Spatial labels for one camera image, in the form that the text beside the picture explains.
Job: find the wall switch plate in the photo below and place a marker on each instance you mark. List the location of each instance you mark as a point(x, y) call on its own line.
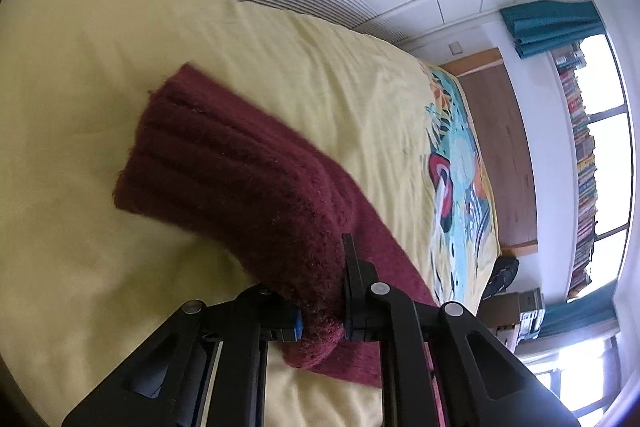
point(456, 47)

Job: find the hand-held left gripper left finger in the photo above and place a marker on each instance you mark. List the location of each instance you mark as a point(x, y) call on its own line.
point(295, 326)

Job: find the row of books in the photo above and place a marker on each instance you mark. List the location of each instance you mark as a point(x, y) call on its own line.
point(582, 167)

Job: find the teal curtain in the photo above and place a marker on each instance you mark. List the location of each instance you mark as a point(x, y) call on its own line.
point(580, 314)
point(550, 27)

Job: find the maroon knitted sweater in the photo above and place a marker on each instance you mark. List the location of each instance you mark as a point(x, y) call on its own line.
point(225, 167)

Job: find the yellow printed bedspread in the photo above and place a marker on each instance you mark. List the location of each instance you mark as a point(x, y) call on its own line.
point(300, 57)

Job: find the wooden drawer cabinet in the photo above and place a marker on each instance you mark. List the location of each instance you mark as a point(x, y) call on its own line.
point(502, 317)

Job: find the black backpack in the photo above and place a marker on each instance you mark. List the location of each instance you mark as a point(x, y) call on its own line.
point(502, 277)

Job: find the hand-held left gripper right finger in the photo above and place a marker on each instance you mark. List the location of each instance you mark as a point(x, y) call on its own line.
point(357, 307)

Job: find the wooden headboard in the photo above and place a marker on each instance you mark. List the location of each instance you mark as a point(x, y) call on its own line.
point(495, 132)

